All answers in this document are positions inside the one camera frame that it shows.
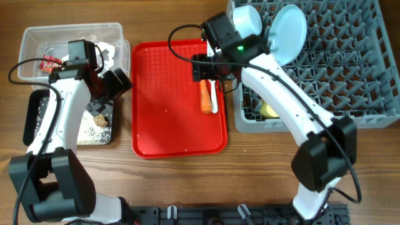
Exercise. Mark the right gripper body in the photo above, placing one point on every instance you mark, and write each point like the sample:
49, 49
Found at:
201, 70

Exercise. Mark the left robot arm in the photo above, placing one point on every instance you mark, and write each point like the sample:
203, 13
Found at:
51, 183

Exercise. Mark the brown food scrap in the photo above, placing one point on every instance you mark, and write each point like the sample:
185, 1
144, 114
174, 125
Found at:
101, 121

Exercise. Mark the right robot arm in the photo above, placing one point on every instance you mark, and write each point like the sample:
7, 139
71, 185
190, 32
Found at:
327, 145

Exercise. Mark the light blue bowl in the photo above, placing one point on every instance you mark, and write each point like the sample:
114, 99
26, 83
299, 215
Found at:
247, 21

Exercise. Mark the grey dishwasher rack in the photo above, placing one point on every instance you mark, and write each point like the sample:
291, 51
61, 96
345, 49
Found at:
347, 64

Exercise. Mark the white plastic spoon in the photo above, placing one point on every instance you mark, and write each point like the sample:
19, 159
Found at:
214, 99

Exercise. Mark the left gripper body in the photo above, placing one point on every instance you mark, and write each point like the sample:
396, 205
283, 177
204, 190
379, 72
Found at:
112, 87

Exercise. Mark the red serving tray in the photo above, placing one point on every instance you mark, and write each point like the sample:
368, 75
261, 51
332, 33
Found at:
166, 107

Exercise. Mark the yellow cup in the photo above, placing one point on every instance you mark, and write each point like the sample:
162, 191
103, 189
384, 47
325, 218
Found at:
267, 111

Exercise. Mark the orange carrot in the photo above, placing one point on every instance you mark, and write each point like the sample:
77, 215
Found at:
206, 105

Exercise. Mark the white rice pile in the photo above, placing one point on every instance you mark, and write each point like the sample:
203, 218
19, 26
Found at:
89, 132

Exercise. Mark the black tray bin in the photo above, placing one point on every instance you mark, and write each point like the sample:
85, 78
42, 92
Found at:
93, 107

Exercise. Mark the red snack wrapper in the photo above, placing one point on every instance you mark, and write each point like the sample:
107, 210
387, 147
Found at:
49, 63

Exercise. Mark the light blue plate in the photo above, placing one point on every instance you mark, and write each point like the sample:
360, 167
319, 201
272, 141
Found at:
287, 34

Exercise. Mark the clear plastic bin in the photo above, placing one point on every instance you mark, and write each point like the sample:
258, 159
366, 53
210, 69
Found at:
48, 40

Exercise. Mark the white napkin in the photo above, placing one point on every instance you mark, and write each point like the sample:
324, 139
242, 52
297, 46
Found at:
107, 53

